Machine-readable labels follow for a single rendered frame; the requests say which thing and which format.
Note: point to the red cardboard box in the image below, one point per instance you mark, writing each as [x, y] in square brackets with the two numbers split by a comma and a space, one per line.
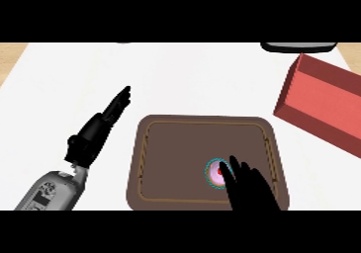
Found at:
[324, 105]

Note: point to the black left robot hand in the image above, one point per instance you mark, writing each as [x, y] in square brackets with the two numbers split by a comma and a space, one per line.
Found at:
[92, 135]

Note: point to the black appliance with grey top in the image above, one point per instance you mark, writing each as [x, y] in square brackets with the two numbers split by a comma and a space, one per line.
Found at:
[299, 47]

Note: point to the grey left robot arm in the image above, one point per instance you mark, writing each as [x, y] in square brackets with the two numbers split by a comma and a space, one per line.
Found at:
[54, 192]

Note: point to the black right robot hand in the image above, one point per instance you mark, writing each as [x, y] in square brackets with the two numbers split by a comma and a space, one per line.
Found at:
[249, 189]

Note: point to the brown tray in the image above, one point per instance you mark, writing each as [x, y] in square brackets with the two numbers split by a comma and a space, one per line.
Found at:
[187, 158]

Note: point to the pink cupcake with teal wrapper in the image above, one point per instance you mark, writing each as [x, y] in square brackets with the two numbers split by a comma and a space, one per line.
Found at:
[215, 176]

